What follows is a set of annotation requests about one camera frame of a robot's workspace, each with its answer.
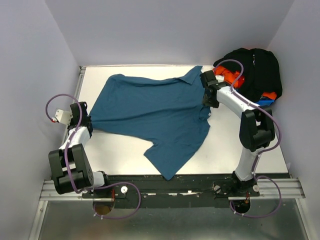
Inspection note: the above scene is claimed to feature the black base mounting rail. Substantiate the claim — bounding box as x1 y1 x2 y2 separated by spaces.
82 174 260 209

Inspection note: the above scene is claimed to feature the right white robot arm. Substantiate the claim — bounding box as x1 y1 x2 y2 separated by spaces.
200 70 275 197

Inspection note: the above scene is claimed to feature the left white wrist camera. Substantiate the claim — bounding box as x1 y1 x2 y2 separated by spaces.
51 109 73 126

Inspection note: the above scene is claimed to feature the teal blue t shirt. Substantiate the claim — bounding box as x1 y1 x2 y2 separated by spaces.
90 65 211 180

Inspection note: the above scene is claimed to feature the orange t shirt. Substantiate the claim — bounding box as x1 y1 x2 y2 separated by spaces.
215 65 277 101

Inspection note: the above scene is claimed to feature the aluminium table edge rail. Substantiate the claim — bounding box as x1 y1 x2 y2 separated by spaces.
28 66 86 240

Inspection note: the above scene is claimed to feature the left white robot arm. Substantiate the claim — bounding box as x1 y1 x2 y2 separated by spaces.
48 101 111 198

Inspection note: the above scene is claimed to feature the black t shirt pile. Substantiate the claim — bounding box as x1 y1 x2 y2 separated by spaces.
213 48 283 102

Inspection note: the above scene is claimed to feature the blue plastic bin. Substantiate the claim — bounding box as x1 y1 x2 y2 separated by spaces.
256 97 275 106

